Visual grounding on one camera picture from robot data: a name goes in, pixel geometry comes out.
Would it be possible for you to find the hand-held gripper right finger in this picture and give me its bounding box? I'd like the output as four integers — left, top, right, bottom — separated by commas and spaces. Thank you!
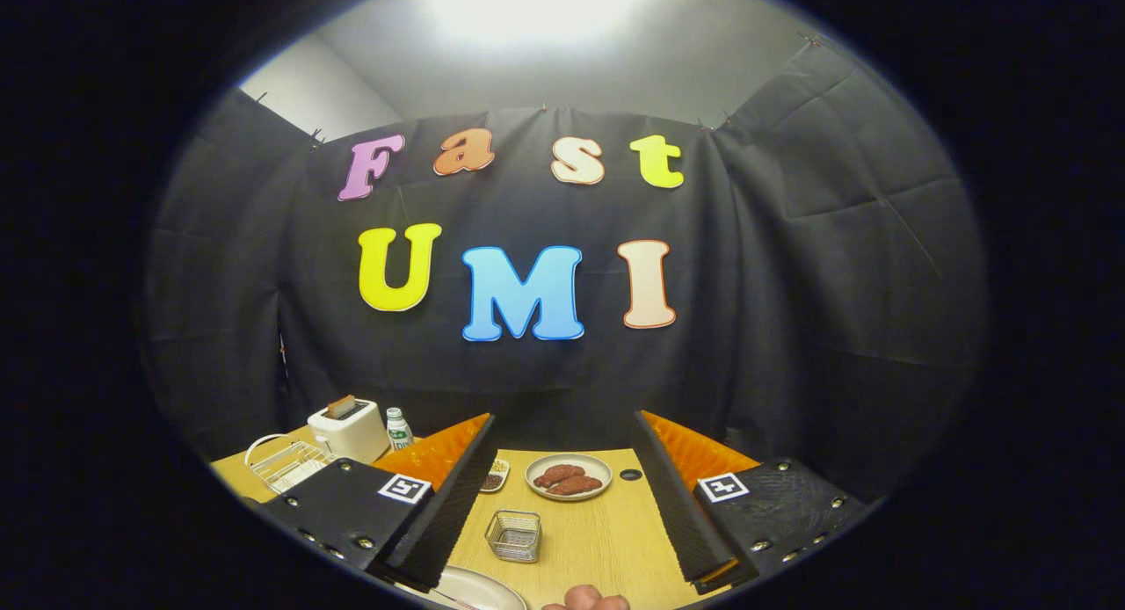
631, 410, 882, 596

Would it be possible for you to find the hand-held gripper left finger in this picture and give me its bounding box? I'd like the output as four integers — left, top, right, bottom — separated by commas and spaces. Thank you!
239, 414, 498, 595

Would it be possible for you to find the metal wire basket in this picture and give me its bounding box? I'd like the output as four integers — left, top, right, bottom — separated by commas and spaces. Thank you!
484, 509, 543, 564

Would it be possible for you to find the beige round plate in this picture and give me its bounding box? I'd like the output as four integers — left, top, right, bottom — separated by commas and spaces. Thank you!
400, 565, 529, 610

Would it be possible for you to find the white wire dish rack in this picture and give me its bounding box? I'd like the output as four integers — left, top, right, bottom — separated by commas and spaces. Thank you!
244, 433, 335, 495

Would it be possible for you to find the beige plate with patties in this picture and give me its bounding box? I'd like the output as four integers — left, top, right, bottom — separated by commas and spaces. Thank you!
525, 453, 613, 503

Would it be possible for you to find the white toaster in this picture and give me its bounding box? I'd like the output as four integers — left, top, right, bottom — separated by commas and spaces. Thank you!
307, 401, 390, 464

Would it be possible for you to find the black backdrop cloth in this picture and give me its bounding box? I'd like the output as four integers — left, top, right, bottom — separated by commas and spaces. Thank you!
141, 34, 990, 505

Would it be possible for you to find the bright ceiling light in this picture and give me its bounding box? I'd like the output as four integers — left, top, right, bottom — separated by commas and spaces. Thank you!
422, 0, 651, 44

